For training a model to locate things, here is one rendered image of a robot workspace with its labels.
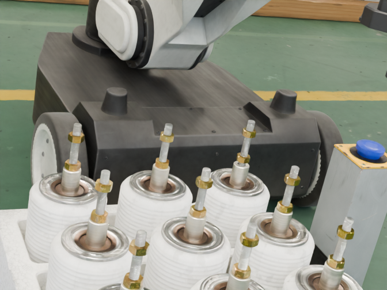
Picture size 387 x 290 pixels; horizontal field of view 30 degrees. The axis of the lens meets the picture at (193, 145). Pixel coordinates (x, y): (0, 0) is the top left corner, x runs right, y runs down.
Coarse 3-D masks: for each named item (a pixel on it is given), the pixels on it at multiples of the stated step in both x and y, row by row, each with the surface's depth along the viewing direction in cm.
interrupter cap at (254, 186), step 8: (216, 176) 100; (224, 176) 100; (248, 176) 102; (216, 184) 97; (224, 184) 98; (248, 184) 100; (256, 184) 100; (232, 192) 96; (240, 192) 97; (248, 192) 97; (256, 192) 97
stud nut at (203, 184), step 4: (200, 176) 82; (196, 180) 82; (200, 180) 81; (212, 180) 82; (196, 184) 82; (200, 184) 81; (204, 184) 81; (208, 184) 81; (212, 184) 82; (204, 188) 81; (208, 188) 82
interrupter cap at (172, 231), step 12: (168, 228) 85; (180, 228) 86; (204, 228) 87; (216, 228) 87; (168, 240) 83; (180, 240) 83; (204, 240) 85; (216, 240) 85; (192, 252) 82; (204, 252) 82
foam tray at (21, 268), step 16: (112, 208) 101; (0, 224) 93; (16, 224) 93; (112, 224) 101; (0, 240) 91; (16, 240) 90; (0, 256) 91; (16, 256) 87; (144, 256) 92; (0, 272) 91; (16, 272) 84; (32, 272) 85; (144, 272) 91; (0, 288) 91; (16, 288) 82; (32, 288) 82
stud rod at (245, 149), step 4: (248, 120) 96; (252, 120) 96; (248, 124) 96; (252, 124) 95; (248, 128) 96; (252, 128) 96; (244, 136) 97; (244, 140) 97; (248, 140) 96; (244, 144) 97; (248, 144) 97; (244, 148) 97; (248, 148) 97; (244, 152) 97; (244, 156) 97; (240, 164) 98; (244, 164) 98
